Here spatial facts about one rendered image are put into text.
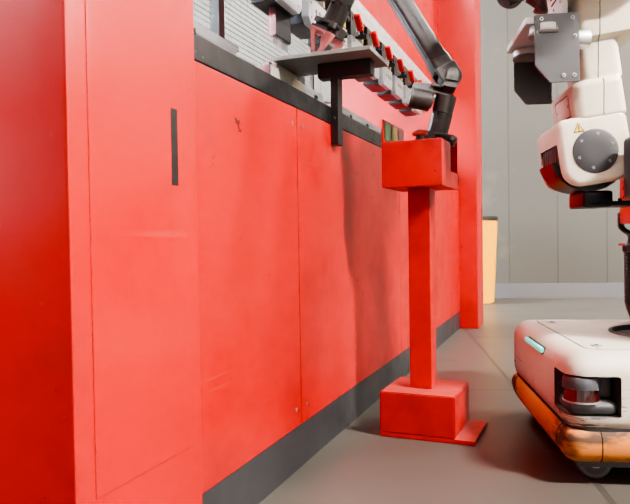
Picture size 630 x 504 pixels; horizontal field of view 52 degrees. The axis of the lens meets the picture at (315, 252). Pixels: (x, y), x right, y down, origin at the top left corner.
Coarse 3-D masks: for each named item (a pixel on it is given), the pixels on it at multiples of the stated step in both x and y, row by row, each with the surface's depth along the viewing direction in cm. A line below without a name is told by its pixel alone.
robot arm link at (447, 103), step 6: (438, 90) 179; (432, 96) 177; (438, 96) 177; (444, 96) 176; (450, 96) 176; (432, 102) 177; (438, 102) 177; (444, 102) 176; (450, 102) 176; (438, 108) 177; (444, 108) 176; (450, 108) 177; (438, 114) 178; (450, 114) 177
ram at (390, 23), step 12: (360, 0) 233; (372, 0) 248; (384, 0) 264; (420, 0) 330; (432, 0) 360; (360, 12) 233; (372, 12) 248; (384, 12) 264; (432, 12) 359; (384, 24) 264; (396, 24) 283; (432, 24) 359; (396, 36) 282; (408, 36) 304; (408, 48) 304; (420, 60) 329
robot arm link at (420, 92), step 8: (448, 72) 176; (456, 72) 176; (448, 80) 176; (456, 80) 175; (416, 88) 177; (424, 88) 178; (432, 88) 178; (440, 88) 178; (448, 88) 177; (416, 96) 176; (424, 96) 176; (408, 104) 178; (416, 104) 177; (424, 104) 177
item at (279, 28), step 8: (272, 8) 172; (272, 16) 172; (280, 16) 175; (288, 16) 180; (272, 24) 172; (280, 24) 175; (288, 24) 180; (272, 32) 172; (280, 32) 175; (288, 32) 180; (272, 40) 172; (280, 40) 177; (288, 40) 180
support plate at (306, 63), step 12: (348, 48) 161; (360, 48) 160; (372, 48) 161; (276, 60) 168; (288, 60) 168; (300, 60) 168; (312, 60) 168; (324, 60) 168; (336, 60) 168; (384, 60) 171; (300, 72) 180; (312, 72) 180
